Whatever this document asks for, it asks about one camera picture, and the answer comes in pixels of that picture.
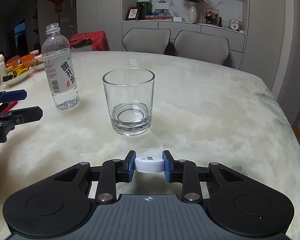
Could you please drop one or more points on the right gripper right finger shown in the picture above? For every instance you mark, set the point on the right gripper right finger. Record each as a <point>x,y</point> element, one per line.
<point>186,173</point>

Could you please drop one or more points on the framed flower picture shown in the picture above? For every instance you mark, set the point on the framed flower picture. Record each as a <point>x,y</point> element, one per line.
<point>133,13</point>

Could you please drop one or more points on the white snack plate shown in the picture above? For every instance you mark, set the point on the white snack plate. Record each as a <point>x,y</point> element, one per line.
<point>37,63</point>
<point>15,74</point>

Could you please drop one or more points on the orange box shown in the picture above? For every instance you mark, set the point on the orange box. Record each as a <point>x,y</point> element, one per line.
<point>27,60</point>

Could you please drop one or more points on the white ceramic vase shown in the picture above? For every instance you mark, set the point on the white ceramic vase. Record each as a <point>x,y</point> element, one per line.
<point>192,12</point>

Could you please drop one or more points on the left beige dining chair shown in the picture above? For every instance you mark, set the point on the left beige dining chair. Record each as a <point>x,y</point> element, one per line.
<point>144,40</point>

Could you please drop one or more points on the white bottle cap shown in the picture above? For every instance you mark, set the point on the white bottle cap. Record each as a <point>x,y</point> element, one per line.
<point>149,164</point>

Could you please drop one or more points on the clear plastic water bottle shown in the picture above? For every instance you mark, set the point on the clear plastic water bottle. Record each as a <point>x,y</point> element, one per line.
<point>59,69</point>

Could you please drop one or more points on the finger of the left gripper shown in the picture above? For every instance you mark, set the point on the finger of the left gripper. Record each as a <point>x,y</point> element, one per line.
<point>11,96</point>
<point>23,116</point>

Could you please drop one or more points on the red cloth covered chair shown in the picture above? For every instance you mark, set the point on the red cloth covered chair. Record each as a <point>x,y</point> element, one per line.
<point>97,40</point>

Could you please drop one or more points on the glass flower display case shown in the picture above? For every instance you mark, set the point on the glass flower display case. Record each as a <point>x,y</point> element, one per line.
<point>210,16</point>

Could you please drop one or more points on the clear drinking glass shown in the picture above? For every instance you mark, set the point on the clear drinking glass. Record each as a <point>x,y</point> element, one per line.
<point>129,95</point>

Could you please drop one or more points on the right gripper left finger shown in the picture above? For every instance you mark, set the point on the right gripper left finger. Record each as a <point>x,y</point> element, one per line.
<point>112,172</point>

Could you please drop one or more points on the white snack plate far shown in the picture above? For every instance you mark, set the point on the white snack plate far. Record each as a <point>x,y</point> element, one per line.
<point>37,63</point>

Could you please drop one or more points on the beige dining chair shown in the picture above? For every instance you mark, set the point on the beige dining chair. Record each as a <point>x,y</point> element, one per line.
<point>202,47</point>
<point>144,40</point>

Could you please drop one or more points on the stack of books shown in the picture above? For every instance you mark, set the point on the stack of books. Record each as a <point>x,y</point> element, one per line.
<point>158,17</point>

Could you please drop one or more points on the right beige dining chair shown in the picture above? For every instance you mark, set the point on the right beige dining chair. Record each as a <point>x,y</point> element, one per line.
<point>202,47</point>

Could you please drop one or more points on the small alarm clock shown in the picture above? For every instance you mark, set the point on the small alarm clock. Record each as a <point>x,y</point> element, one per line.
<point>235,24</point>

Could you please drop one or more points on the white snack plate near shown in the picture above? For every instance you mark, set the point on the white snack plate near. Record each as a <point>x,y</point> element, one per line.
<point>15,74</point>

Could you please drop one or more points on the dark green speaker box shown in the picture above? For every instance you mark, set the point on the dark green speaker box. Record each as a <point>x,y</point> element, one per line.
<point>145,9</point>

